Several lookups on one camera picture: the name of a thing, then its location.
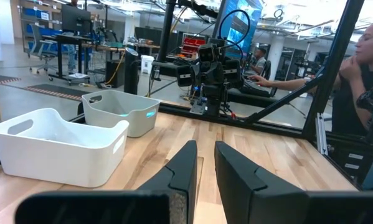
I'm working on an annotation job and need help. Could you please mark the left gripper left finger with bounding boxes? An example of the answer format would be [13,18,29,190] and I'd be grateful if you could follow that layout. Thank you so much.
[136,139,199,224]

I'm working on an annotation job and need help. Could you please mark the red storage bins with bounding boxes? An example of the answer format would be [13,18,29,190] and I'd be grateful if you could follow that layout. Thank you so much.
[181,37,207,58]

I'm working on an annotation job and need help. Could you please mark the grey plastic bin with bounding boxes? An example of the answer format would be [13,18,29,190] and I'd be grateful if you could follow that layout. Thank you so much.
[81,89,161,138]

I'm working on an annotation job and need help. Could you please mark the white plastic bin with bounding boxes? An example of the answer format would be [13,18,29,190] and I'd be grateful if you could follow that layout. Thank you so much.
[0,108,130,189]

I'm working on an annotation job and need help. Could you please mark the monitor with blue screen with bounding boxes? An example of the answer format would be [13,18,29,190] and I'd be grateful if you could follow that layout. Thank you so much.
[219,0,264,60]

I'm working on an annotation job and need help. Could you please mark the black mat with striped edge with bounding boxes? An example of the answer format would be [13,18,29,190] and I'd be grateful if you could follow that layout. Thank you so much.
[0,74,22,86]
[22,83,90,102]

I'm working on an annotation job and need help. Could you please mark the black cylinder bin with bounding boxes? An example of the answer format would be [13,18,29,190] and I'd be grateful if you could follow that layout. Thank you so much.
[123,47,140,96]

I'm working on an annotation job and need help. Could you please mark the silver metal bracket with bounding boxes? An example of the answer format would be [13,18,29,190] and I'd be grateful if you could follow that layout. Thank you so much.
[315,112,329,156]

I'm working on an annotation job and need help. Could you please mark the black table frame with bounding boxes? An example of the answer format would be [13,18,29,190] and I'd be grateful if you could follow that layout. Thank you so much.
[0,0,373,175]

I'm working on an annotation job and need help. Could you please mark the black drawer cabinet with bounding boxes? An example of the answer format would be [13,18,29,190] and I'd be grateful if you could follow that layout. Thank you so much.
[326,139,373,187]

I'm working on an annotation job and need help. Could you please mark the black desk monitor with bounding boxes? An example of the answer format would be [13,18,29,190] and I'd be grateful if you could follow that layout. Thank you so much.
[60,3,92,35]

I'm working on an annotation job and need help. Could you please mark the black floor box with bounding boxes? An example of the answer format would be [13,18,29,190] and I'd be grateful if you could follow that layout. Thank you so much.
[105,58,126,88]

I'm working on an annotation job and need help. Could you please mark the white bucket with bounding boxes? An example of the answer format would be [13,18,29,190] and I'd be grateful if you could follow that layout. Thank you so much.
[140,55,155,75]

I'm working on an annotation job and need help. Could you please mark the yellow cable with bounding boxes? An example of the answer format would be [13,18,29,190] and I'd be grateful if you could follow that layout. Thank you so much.
[103,51,126,86]

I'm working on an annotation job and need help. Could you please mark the black standing desk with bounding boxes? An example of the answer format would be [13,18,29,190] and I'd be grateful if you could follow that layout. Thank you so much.
[42,33,95,85]

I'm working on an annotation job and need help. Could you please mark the shelf with blue bins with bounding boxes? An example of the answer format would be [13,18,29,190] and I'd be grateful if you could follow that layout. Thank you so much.
[19,0,62,54]

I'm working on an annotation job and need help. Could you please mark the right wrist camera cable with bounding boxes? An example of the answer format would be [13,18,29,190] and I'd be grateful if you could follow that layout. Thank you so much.
[217,8,252,62]

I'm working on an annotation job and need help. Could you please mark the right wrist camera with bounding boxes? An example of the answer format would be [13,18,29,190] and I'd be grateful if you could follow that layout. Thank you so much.
[197,43,219,63]

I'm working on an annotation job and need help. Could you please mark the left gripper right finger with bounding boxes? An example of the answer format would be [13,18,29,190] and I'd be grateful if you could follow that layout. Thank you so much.
[214,141,309,224]

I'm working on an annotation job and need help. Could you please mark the grey office chair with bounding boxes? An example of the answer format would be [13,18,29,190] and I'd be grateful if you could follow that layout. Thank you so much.
[27,23,59,75]

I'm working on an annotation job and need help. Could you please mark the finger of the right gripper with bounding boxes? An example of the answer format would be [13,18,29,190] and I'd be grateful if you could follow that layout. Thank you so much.
[213,65,224,85]
[202,66,213,85]

